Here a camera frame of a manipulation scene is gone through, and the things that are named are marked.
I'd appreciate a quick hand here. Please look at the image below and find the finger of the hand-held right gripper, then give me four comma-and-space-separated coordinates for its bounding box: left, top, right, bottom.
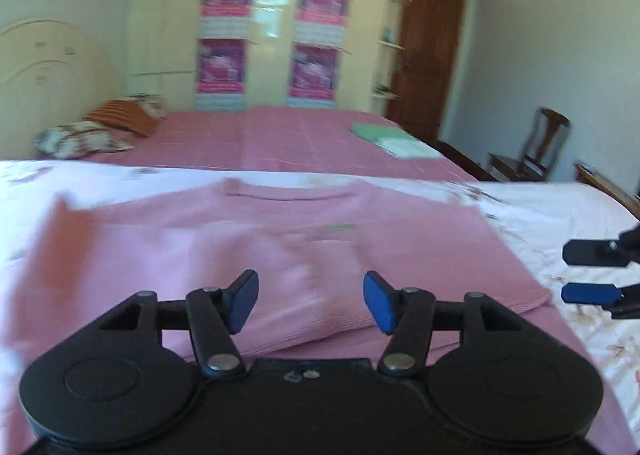
561, 283, 640, 321
562, 227, 640, 268

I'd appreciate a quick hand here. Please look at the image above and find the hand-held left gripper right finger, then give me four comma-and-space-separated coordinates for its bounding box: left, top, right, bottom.
364, 271, 526, 378

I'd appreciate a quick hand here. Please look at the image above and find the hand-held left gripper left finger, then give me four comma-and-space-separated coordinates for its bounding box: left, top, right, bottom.
98, 270, 260, 380

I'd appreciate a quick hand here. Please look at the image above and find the pink shirt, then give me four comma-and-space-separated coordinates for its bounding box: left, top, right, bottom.
5, 178, 633, 455

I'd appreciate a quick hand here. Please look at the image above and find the white floral bed sheet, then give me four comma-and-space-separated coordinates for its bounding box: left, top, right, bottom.
0, 160, 640, 455

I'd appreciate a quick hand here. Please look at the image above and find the wooden side furniture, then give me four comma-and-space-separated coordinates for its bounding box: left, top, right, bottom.
575, 162, 640, 216

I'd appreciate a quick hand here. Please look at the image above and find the dark wooden chair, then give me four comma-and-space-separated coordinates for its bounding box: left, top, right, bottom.
487, 107, 571, 182

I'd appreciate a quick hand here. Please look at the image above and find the pink bed sheet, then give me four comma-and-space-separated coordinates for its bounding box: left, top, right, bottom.
90, 105, 481, 183

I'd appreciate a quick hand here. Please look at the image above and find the folded green cloth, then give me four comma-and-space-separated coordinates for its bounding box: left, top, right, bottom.
350, 121, 416, 146

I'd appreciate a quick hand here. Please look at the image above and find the orange striped pillow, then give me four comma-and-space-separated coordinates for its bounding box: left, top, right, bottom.
84, 97, 168, 136

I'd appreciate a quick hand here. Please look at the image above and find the floral pillow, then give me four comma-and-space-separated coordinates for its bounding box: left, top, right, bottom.
34, 121, 135, 160

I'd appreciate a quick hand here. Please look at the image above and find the brown wooden door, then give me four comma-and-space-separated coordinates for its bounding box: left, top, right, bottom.
385, 0, 468, 146

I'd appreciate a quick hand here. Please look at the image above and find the cream wardrobe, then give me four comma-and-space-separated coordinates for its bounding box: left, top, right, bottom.
125, 0, 503, 113

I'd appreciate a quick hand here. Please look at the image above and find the cream headboard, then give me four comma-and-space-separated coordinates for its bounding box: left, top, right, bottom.
0, 19, 126, 158

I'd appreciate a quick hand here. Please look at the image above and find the dark wooden bed frame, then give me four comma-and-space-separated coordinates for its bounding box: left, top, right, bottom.
435, 137, 498, 182

